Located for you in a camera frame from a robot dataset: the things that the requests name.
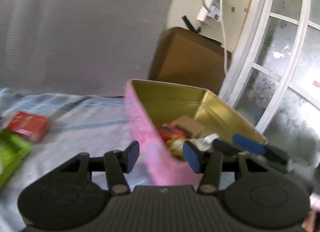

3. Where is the red stapler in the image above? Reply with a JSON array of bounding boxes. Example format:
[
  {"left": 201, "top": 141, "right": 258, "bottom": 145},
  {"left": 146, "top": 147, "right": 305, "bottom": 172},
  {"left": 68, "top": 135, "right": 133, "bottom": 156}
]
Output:
[{"left": 159, "top": 123, "right": 187, "bottom": 141}]

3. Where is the blue patterned bedsheet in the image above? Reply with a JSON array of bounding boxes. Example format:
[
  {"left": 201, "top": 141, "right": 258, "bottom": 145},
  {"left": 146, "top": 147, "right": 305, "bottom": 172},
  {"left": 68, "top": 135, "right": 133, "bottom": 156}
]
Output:
[{"left": 0, "top": 87, "right": 160, "bottom": 232}]

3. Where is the brown cardboard box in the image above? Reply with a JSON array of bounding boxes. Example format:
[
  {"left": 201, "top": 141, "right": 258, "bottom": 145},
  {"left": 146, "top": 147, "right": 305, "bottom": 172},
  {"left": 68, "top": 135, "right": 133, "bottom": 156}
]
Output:
[{"left": 171, "top": 115, "right": 205, "bottom": 139}]

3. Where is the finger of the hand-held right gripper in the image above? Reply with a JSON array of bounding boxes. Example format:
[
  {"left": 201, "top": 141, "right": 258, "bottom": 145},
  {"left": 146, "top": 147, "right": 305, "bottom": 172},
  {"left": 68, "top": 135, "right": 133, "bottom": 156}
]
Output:
[
  {"left": 212, "top": 138, "right": 243, "bottom": 157},
  {"left": 232, "top": 134, "right": 292, "bottom": 170}
]

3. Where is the green packet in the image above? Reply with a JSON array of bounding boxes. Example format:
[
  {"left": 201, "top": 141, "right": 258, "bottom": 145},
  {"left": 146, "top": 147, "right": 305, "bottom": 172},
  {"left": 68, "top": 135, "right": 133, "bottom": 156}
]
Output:
[{"left": 0, "top": 129, "right": 32, "bottom": 187}]

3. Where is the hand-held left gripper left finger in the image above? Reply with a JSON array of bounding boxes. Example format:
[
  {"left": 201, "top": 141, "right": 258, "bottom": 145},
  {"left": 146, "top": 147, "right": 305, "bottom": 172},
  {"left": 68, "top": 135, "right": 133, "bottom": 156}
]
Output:
[{"left": 59, "top": 141, "right": 140, "bottom": 195}]

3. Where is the white window frame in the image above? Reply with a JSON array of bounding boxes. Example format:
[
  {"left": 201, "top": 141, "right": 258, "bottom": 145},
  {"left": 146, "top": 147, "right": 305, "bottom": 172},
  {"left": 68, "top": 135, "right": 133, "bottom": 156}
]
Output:
[{"left": 219, "top": 0, "right": 320, "bottom": 137}]

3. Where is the white plastic clamp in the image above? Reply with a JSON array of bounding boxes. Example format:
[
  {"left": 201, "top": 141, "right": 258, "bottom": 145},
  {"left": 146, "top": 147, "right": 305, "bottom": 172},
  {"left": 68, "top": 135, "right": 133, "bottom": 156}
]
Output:
[{"left": 192, "top": 133, "right": 219, "bottom": 151}]

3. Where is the pink tin box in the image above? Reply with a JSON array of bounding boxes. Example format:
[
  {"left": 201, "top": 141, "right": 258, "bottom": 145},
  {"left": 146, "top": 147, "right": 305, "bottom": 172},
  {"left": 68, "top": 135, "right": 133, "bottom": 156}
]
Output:
[{"left": 124, "top": 79, "right": 268, "bottom": 187}]

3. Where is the black tape strip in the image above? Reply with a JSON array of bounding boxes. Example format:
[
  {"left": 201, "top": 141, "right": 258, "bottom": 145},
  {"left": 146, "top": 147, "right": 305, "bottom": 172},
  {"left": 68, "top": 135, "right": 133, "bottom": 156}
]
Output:
[{"left": 182, "top": 16, "right": 202, "bottom": 34}]

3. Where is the red box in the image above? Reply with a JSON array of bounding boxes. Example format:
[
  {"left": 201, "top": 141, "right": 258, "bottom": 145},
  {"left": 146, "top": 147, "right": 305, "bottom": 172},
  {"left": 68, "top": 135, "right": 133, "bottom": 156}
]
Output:
[{"left": 7, "top": 111, "right": 50, "bottom": 143}]

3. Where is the grey foam board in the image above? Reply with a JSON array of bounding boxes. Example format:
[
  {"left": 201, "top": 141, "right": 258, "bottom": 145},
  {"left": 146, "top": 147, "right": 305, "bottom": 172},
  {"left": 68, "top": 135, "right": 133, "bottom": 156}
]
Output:
[{"left": 0, "top": 0, "right": 180, "bottom": 97}]

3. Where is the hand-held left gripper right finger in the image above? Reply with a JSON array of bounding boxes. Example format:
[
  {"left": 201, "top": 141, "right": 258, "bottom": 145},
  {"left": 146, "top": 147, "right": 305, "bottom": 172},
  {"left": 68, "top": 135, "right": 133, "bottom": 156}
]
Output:
[{"left": 182, "top": 140, "right": 268, "bottom": 194}]

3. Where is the beige key fob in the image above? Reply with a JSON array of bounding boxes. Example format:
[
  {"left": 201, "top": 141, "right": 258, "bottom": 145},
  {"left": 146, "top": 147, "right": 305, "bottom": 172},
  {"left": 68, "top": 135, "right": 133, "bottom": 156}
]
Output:
[{"left": 167, "top": 138, "right": 187, "bottom": 159}]

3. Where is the white power strip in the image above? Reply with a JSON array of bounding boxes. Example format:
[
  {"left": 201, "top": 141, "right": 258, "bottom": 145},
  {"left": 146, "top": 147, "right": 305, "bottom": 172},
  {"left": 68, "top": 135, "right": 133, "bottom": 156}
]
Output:
[{"left": 196, "top": 0, "right": 227, "bottom": 26}]

